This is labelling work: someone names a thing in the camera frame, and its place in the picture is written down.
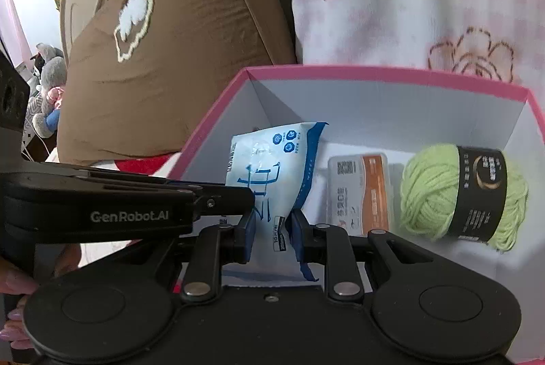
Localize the person's left hand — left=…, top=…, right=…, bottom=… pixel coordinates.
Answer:
left=0, top=242, right=82, bottom=350

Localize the brown pillow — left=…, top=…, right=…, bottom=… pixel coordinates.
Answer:
left=57, top=0, right=296, bottom=166

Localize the green yarn ball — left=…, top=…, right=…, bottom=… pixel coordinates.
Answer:
left=399, top=143, right=529, bottom=253

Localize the white orange plastic case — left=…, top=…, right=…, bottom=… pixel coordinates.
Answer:
left=327, top=153, right=393, bottom=237

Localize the blue white tissue pack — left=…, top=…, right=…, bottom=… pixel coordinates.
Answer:
left=223, top=122, right=326, bottom=286

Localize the bear print blanket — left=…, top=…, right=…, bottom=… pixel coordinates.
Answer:
left=56, top=153, right=180, bottom=275

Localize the grey plush toy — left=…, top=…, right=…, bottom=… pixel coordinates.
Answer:
left=29, top=43, right=67, bottom=139

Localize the pink cardboard box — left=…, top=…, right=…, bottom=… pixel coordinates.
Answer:
left=170, top=66, right=544, bottom=362

